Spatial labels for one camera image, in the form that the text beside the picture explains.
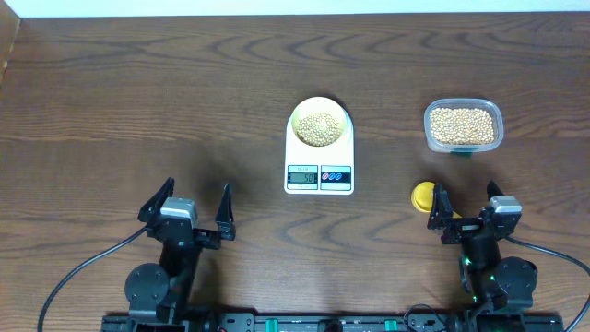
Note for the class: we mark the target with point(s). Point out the yellow measuring scoop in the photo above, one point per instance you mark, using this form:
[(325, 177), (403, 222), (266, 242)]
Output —
[(422, 197)]

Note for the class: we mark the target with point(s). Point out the white digital kitchen scale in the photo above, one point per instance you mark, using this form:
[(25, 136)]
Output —
[(320, 171)]

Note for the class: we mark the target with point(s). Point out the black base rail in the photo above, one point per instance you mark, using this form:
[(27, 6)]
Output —
[(421, 322)]

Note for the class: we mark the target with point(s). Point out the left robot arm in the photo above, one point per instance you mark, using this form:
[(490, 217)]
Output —
[(159, 293)]

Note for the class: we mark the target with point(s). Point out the clear plastic bean container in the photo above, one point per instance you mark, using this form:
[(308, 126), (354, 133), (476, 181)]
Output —
[(456, 103)]

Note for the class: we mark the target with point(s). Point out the yellow plastic bowl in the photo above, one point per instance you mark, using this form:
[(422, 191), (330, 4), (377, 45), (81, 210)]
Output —
[(318, 105)]

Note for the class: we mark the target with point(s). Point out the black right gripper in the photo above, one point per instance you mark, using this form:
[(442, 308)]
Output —
[(442, 213)]

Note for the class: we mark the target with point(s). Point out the soybeans in bowl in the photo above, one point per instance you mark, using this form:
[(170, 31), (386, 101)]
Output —
[(319, 130)]

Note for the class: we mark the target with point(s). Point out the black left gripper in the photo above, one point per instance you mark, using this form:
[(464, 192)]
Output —
[(212, 242)]

